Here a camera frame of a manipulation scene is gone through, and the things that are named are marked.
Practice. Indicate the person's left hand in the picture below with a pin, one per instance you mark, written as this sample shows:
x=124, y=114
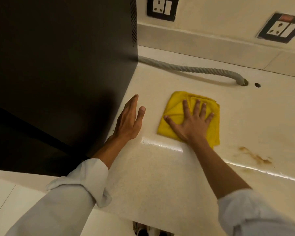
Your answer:
x=126, y=122

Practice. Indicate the person's right hand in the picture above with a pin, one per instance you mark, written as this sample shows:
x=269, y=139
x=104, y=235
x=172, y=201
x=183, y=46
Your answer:
x=191, y=125

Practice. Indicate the person's right thumb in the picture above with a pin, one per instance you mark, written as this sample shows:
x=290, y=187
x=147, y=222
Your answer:
x=172, y=121

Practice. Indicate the person's right middle finger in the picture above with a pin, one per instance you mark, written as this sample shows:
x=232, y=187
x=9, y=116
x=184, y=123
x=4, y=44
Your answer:
x=196, y=109

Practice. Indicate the person's right little finger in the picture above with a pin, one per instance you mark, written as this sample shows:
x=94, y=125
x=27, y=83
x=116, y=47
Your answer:
x=209, y=117

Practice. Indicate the person's left thumb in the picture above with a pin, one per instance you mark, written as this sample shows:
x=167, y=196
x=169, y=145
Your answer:
x=140, y=116

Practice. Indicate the yellow cleaning cloth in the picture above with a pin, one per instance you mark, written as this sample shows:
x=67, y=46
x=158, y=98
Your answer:
x=177, y=113

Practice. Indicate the person's left forearm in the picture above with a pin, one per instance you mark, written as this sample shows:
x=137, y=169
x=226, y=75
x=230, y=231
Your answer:
x=64, y=194

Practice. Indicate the person's right forearm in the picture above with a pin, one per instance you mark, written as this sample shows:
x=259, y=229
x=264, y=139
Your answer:
x=236, y=191

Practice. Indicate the brown stain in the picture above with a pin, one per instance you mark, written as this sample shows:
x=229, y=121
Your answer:
x=257, y=157

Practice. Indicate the black appliance cabinet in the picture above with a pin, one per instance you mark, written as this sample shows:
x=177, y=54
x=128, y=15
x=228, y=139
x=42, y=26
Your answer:
x=59, y=78

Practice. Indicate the person's shoes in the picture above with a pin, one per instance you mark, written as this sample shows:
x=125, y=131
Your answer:
x=150, y=229

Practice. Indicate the black framed wall socket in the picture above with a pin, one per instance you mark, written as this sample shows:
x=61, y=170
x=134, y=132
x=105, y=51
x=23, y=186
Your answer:
x=281, y=28
x=162, y=8

